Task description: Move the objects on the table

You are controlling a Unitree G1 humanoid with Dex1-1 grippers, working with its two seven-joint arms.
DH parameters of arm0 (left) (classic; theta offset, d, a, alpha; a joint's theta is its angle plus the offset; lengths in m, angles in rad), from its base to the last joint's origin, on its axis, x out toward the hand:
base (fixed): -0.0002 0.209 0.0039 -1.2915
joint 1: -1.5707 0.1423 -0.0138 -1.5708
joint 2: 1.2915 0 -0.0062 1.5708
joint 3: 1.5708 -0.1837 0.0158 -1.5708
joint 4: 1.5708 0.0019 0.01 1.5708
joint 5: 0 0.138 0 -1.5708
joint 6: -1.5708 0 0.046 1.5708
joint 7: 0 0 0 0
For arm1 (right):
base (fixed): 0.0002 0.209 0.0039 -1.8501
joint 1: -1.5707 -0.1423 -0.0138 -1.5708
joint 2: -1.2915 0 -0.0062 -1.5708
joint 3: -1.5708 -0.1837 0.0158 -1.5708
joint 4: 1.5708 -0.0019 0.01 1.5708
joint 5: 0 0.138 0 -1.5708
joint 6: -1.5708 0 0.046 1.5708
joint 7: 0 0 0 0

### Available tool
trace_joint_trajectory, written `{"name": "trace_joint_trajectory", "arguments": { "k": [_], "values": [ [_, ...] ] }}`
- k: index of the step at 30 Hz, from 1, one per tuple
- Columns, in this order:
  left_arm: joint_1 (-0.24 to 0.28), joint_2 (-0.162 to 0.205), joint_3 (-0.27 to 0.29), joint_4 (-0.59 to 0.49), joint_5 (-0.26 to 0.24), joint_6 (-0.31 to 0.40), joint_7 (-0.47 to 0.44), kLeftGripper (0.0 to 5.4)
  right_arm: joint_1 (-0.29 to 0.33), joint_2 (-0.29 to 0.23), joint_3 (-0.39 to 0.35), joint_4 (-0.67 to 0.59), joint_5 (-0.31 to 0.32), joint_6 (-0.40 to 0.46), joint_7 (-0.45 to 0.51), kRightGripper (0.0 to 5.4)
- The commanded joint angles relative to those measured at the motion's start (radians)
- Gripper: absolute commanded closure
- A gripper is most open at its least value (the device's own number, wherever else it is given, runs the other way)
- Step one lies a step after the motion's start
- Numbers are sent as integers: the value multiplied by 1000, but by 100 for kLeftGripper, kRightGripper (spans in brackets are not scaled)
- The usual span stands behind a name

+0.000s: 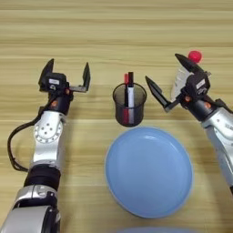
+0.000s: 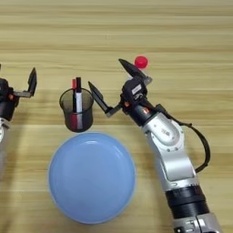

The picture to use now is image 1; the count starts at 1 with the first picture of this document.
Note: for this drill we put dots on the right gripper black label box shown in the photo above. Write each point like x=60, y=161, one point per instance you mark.
x=198, y=83

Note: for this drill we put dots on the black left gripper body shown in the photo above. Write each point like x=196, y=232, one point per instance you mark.
x=60, y=103

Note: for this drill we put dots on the white marker black cap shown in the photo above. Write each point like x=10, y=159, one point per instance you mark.
x=131, y=97

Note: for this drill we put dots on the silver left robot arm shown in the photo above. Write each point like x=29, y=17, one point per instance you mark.
x=47, y=142

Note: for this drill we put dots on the red marker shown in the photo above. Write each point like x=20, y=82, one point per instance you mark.
x=126, y=80

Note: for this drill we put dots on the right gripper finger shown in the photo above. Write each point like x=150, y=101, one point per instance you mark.
x=156, y=91
x=189, y=64

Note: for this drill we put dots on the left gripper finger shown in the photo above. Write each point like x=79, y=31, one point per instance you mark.
x=86, y=77
x=45, y=71

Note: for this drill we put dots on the black mesh pen cup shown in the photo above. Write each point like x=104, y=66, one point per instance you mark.
x=139, y=103

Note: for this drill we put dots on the blue round plate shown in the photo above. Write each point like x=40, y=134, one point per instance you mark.
x=148, y=173

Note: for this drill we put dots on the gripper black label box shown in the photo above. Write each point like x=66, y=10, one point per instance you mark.
x=198, y=83
x=56, y=82

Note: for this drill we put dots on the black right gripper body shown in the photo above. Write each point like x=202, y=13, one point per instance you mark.
x=200, y=107

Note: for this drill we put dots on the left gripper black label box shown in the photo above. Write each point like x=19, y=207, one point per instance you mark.
x=56, y=82

